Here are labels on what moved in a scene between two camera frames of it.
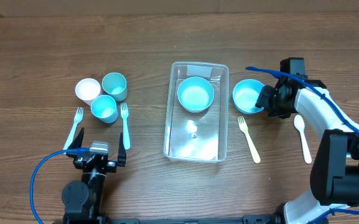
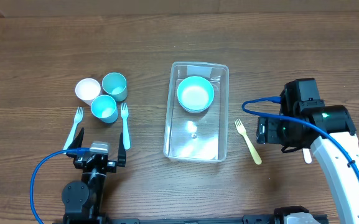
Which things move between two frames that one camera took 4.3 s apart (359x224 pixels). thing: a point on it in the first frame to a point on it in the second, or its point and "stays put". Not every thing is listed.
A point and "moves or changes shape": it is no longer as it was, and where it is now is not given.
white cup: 87,89 stays put
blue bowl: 245,95 to 195,94
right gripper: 280,113 to 267,133
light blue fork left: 78,117 stays put
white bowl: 197,111 stays put
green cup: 115,84 stays put
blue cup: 103,107 stays put
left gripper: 121,154 stays put
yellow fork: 244,126 moves or changes shape
